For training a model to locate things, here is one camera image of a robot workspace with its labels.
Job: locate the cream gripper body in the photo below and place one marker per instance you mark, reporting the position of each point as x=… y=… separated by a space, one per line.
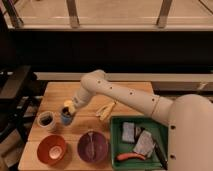
x=78 y=102

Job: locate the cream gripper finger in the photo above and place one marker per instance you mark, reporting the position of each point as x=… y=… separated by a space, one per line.
x=69 y=104

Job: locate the dark metal cup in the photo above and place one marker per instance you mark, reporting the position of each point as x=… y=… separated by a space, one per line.
x=66 y=112

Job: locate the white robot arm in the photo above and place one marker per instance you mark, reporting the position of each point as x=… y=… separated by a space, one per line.
x=189 y=119

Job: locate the green plastic tray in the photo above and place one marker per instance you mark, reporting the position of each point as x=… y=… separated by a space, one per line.
x=118 y=146

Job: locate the blue cup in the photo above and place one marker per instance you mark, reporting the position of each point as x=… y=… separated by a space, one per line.
x=66 y=119

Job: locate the yellow banana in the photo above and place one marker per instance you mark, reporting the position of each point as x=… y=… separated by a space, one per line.
x=105 y=111

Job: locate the white cup dark inside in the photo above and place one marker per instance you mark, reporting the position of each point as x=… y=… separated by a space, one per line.
x=47 y=121

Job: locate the wooden table board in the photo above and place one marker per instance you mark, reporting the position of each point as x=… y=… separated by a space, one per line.
x=85 y=120

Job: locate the orange bowl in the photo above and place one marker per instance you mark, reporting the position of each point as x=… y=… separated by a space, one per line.
x=51 y=149

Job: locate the dark side chair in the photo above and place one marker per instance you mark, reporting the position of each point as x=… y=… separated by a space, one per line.
x=17 y=91

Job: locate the grey sponge left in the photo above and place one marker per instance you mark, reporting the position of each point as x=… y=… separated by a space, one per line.
x=128 y=132

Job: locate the red carrot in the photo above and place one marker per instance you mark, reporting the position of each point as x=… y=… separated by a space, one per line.
x=126 y=156

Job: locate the grey cloth right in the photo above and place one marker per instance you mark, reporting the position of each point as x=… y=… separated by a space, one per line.
x=145 y=144

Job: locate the black knife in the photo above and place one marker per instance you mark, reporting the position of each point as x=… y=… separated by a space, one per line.
x=160 y=155

